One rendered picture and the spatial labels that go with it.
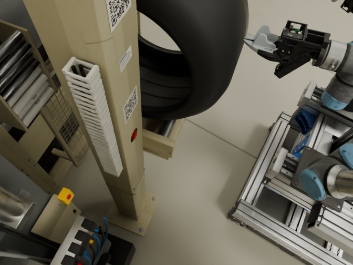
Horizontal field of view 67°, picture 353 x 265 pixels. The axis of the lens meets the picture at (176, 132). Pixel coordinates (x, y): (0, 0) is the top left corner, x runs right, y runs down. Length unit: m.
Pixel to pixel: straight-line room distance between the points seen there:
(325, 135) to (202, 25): 1.10
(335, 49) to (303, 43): 0.08
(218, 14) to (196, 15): 0.06
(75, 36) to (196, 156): 1.60
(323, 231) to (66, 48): 1.21
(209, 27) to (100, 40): 0.28
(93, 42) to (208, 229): 1.54
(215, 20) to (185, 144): 1.44
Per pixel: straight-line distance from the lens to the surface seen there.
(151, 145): 0.98
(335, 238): 1.40
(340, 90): 0.88
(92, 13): 0.42
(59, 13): 0.46
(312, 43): 0.80
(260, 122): 2.25
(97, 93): 0.51
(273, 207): 1.77
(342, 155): 1.15
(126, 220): 1.80
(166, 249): 1.79
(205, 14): 0.63
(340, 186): 1.03
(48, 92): 1.12
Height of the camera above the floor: 1.78
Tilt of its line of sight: 61 degrees down
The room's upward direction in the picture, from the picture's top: 10 degrees clockwise
